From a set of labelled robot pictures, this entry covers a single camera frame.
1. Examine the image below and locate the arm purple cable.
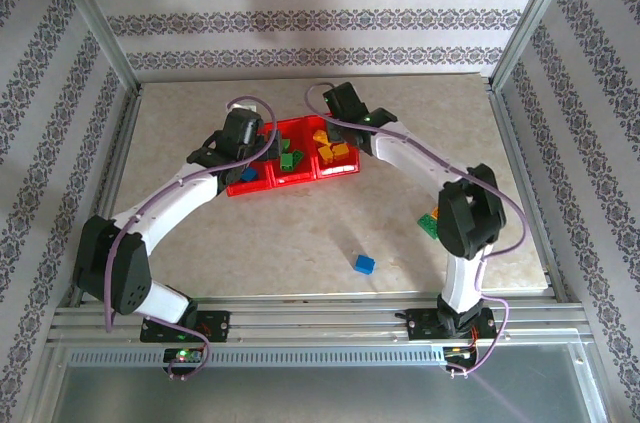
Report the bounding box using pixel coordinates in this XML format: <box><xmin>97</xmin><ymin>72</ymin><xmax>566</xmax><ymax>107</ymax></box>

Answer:
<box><xmin>104</xmin><ymin>95</ymin><xmax>279</xmax><ymax>383</ymax></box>
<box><xmin>305</xmin><ymin>82</ymin><xmax>527</xmax><ymax>378</ymax></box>

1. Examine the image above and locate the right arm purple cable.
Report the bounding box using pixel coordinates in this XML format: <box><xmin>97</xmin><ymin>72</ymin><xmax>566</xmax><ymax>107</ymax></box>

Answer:
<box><xmin>305</xmin><ymin>82</ymin><xmax>527</xmax><ymax>378</ymax></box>

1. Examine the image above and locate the grey metal panel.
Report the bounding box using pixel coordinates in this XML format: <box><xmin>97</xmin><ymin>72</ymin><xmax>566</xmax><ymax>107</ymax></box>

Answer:
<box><xmin>49</xmin><ymin>365</ymin><xmax>601</xmax><ymax>423</ymax></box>

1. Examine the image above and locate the aluminium side rail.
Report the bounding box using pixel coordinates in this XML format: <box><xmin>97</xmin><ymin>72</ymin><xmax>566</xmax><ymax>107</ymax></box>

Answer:
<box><xmin>484</xmin><ymin>77</ymin><xmax>569</xmax><ymax>304</ymax></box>
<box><xmin>69</xmin><ymin>85</ymin><xmax>146</xmax><ymax>307</ymax></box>

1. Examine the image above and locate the slotted grey cable duct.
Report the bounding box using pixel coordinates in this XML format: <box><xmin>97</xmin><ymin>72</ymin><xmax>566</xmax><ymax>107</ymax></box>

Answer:
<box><xmin>67</xmin><ymin>346</ymin><xmax>449</xmax><ymax>369</ymax></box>

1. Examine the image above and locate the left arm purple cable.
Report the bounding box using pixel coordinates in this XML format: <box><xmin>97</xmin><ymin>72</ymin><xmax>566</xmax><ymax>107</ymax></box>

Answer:
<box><xmin>104</xmin><ymin>95</ymin><xmax>279</xmax><ymax>383</ymax></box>

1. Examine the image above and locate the red plastic bin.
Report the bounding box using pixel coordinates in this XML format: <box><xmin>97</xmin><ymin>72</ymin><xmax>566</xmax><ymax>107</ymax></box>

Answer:
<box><xmin>225</xmin><ymin>122</ymin><xmax>275</xmax><ymax>199</ymax></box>
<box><xmin>307</xmin><ymin>113</ymin><xmax>364</xmax><ymax>180</ymax></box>
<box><xmin>263</xmin><ymin>118</ymin><xmax>320</xmax><ymax>190</ymax></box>

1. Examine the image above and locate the controller board with lights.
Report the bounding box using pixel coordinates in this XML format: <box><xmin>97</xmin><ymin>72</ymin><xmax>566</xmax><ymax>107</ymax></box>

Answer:
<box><xmin>443</xmin><ymin>344</ymin><xmax>479</xmax><ymax>364</ymax></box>
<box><xmin>163</xmin><ymin>346</ymin><xmax>205</xmax><ymax>370</ymax></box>

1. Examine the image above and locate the aluminium frame post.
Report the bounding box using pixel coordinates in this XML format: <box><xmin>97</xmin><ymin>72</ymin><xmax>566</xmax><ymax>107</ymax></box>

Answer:
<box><xmin>487</xmin><ymin>0</ymin><xmax>584</xmax><ymax>89</ymax></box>
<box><xmin>42</xmin><ymin>0</ymin><xmax>144</xmax><ymax>94</ymax></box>

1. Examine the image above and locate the long green lego brick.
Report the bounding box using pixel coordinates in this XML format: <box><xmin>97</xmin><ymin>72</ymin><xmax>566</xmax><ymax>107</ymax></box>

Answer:
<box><xmin>417</xmin><ymin>212</ymin><xmax>440</xmax><ymax>242</ymax></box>

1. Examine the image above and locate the aluminium front rail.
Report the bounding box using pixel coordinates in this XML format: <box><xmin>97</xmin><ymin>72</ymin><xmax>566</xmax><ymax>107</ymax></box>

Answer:
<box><xmin>47</xmin><ymin>295</ymin><xmax>586</xmax><ymax>347</ymax></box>

